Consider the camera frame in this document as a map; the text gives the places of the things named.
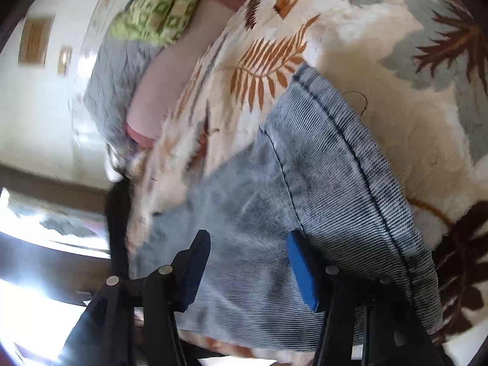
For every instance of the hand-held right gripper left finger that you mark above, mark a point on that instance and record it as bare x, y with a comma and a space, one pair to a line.
192, 282

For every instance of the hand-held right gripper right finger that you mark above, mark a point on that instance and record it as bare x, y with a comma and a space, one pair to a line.
301, 270

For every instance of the blue-grey denim pants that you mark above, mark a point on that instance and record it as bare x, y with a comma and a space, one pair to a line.
267, 198

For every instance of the dark hanging cloth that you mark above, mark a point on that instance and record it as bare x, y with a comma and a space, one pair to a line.
118, 217

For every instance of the patterned glass window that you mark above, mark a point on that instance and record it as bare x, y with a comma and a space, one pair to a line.
57, 223

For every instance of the cream leaf-print blanket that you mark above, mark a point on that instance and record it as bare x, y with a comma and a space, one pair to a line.
381, 114

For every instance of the pink bedsheet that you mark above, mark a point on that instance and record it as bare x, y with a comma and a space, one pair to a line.
160, 87

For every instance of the green patterned cloth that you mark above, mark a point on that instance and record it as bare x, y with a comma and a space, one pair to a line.
160, 11

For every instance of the small wooden picture frame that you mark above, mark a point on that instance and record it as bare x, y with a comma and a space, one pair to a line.
64, 60

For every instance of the large wooden picture frame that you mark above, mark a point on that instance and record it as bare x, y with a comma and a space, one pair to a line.
35, 40

